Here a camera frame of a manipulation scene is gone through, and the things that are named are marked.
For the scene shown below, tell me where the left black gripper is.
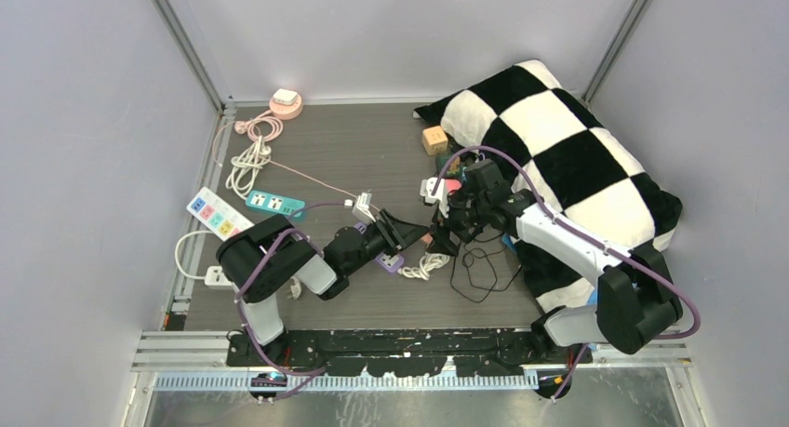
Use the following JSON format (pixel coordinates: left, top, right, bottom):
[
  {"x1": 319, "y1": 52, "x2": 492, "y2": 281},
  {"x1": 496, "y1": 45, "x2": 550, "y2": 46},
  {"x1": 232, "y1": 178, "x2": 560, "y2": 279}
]
[{"x1": 344, "y1": 208, "x2": 428, "y2": 275}]

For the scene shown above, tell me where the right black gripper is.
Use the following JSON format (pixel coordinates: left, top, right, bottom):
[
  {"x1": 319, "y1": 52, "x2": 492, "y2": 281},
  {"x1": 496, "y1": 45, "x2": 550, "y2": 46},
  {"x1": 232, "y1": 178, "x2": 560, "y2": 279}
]
[{"x1": 427, "y1": 191, "x2": 489, "y2": 257}]

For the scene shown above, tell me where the purple power strip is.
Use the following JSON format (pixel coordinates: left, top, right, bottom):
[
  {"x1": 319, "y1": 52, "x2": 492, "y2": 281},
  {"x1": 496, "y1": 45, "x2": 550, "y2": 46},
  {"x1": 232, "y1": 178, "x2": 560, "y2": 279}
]
[{"x1": 354, "y1": 222, "x2": 405, "y2": 274}]

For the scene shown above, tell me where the pink plug adapter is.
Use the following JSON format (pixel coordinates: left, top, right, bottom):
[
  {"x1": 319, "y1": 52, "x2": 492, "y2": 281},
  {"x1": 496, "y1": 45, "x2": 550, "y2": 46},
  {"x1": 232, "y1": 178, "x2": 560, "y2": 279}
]
[{"x1": 444, "y1": 179, "x2": 461, "y2": 193}]

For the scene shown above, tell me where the teal usb power strip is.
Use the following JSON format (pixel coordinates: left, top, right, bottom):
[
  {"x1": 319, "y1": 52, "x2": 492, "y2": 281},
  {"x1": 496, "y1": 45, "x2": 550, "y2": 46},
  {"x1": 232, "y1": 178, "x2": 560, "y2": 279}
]
[{"x1": 246, "y1": 190, "x2": 306, "y2": 220}]

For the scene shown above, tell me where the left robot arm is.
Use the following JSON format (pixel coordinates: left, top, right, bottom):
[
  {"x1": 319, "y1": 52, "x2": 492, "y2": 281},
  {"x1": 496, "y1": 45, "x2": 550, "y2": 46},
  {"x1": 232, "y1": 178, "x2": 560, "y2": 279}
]
[{"x1": 216, "y1": 210, "x2": 428, "y2": 366}]

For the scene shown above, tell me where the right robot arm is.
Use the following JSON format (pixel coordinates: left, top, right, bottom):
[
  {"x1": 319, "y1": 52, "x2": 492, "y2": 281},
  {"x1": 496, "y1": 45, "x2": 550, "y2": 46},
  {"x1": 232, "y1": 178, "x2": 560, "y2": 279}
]
[{"x1": 420, "y1": 160, "x2": 683, "y2": 363}]

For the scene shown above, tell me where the dark green cube socket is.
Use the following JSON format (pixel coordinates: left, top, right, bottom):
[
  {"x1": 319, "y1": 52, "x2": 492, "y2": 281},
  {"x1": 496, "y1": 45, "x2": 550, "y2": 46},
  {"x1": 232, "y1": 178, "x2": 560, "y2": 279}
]
[{"x1": 435, "y1": 153, "x2": 462, "y2": 177}]

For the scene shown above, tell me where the orange cube socket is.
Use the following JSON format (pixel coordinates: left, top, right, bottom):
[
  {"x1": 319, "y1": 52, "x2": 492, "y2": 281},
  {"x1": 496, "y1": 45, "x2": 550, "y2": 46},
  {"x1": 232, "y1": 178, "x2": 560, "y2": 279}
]
[{"x1": 421, "y1": 126, "x2": 448, "y2": 155}]

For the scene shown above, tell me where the pink round socket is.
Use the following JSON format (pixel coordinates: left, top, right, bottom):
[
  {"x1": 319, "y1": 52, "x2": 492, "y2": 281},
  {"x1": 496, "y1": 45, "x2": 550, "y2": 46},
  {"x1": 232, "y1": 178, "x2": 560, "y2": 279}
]
[{"x1": 269, "y1": 94, "x2": 303, "y2": 121}]

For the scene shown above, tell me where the checkered black white pillow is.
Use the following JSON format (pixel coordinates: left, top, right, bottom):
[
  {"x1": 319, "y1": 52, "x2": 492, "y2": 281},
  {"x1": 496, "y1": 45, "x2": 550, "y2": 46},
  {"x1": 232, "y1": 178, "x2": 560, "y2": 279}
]
[{"x1": 414, "y1": 59, "x2": 684, "y2": 314}]

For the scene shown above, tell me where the white colourful power strip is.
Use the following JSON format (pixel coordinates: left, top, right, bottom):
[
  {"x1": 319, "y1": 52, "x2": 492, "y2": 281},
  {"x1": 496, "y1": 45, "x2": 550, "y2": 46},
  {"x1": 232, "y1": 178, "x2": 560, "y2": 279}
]
[{"x1": 186, "y1": 187, "x2": 253, "y2": 241}]

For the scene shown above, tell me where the white charger block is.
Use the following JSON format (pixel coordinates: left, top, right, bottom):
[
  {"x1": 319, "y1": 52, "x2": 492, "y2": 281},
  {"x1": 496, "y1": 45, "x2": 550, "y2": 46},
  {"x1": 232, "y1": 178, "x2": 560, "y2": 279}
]
[{"x1": 272, "y1": 88, "x2": 300, "y2": 106}]

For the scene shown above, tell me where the black thin cable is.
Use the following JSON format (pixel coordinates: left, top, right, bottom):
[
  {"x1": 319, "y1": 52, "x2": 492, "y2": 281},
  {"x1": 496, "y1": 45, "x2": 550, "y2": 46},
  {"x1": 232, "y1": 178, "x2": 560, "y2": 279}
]
[{"x1": 448, "y1": 230, "x2": 525, "y2": 305}]

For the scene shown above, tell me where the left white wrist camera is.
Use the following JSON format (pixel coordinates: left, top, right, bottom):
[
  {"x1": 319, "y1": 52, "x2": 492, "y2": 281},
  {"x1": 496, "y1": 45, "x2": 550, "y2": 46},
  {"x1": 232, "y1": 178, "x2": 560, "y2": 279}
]
[{"x1": 352, "y1": 192, "x2": 375, "y2": 224}]

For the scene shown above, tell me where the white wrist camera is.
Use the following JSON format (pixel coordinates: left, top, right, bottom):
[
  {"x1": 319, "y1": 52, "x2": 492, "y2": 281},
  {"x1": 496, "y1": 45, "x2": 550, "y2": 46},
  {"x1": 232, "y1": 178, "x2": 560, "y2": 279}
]
[
  {"x1": 420, "y1": 177, "x2": 448, "y2": 217},
  {"x1": 352, "y1": 192, "x2": 375, "y2": 224}
]

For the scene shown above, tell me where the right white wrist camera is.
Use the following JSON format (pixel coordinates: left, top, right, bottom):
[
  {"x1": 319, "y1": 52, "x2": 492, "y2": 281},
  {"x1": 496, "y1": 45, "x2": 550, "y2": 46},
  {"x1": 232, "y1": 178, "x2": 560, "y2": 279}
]
[{"x1": 420, "y1": 177, "x2": 448, "y2": 217}]

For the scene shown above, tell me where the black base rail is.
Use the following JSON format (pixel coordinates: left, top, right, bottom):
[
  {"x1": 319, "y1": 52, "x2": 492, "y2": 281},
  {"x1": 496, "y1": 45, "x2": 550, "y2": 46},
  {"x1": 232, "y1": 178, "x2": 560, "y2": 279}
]
[{"x1": 225, "y1": 327, "x2": 592, "y2": 378}]

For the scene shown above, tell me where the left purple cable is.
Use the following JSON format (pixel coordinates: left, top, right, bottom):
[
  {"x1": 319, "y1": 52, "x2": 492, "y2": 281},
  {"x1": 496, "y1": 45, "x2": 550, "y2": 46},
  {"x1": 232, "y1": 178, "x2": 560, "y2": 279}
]
[{"x1": 234, "y1": 201, "x2": 359, "y2": 402}]

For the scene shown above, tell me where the purple cable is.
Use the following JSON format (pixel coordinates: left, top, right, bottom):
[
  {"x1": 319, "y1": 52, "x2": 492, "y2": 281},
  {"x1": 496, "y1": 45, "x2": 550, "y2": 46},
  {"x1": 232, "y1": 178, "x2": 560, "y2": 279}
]
[
  {"x1": 234, "y1": 201, "x2": 359, "y2": 402},
  {"x1": 434, "y1": 145, "x2": 702, "y2": 401}
]

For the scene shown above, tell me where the white thick coiled cable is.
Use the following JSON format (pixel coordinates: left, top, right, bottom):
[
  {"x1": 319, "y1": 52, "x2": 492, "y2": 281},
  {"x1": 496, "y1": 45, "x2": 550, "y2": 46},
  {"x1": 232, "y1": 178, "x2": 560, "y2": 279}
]
[{"x1": 225, "y1": 134, "x2": 273, "y2": 199}]

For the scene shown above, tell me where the pink coiled cable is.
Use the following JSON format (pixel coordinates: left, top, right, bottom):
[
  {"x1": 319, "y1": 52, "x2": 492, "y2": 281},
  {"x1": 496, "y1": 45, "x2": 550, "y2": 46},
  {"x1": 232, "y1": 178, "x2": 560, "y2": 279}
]
[{"x1": 211, "y1": 106, "x2": 285, "y2": 167}]

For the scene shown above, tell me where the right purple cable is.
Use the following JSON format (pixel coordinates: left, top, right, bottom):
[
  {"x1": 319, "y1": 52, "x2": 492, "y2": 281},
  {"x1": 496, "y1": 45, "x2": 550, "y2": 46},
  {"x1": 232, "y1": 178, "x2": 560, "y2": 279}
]
[{"x1": 434, "y1": 145, "x2": 702, "y2": 401}]

